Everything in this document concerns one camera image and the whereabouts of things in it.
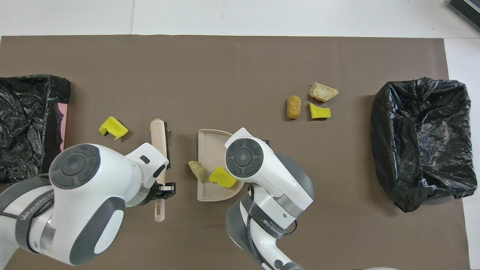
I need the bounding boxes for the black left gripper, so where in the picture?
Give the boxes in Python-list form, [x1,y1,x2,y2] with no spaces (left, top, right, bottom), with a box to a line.
[142,183,176,205]

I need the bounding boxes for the brown fried croquette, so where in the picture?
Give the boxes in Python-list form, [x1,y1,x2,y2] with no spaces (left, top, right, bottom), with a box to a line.
[286,95,302,120]

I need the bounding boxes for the yellow green scouring sponge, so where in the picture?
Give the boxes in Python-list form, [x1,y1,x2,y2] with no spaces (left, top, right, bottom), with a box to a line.
[209,166,237,189]

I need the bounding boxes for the beige plastic dustpan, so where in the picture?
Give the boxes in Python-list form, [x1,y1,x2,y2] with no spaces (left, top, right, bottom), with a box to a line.
[196,129,246,202]

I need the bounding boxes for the beige brush black bristles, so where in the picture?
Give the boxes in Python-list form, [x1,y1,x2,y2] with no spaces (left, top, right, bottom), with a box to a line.
[149,118,171,222]

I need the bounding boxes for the small yellow sponge piece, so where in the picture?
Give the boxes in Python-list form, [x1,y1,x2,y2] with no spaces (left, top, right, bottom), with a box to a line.
[309,103,332,120]

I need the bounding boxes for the pale bread chunk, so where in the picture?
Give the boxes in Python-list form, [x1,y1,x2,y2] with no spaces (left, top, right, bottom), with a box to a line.
[309,82,339,103]

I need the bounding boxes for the curved yellow sponge piece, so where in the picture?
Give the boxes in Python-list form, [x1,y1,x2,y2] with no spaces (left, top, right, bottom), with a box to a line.
[98,116,129,141]

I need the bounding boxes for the pink plastic bin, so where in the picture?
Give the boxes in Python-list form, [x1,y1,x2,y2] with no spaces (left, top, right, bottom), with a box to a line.
[58,103,69,153]

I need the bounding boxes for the black trash bag bin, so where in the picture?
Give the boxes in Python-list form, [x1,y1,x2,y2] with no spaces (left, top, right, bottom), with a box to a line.
[370,77,478,213]

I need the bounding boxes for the black trash bag liner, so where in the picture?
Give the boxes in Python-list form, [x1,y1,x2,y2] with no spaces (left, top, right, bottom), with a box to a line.
[0,74,71,185]

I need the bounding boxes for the brown table mat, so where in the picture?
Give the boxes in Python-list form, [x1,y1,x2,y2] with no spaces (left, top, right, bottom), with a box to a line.
[0,35,471,270]

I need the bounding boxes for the dark ribbed device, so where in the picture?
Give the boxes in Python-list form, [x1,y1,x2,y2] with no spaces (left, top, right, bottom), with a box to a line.
[448,0,480,31]

